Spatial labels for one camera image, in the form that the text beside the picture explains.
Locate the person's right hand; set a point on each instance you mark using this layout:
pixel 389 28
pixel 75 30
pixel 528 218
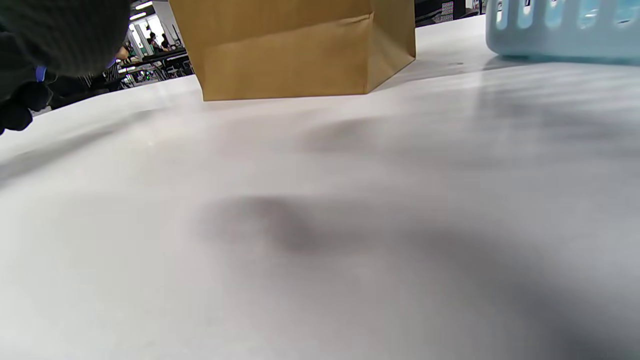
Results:
pixel 60 35

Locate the person's left hand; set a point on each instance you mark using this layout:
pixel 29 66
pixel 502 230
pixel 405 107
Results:
pixel 20 107

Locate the brown paper bag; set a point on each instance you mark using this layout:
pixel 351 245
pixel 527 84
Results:
pixel 300 50

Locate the light blue plastic basket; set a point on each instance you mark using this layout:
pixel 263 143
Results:
pixel 560 30

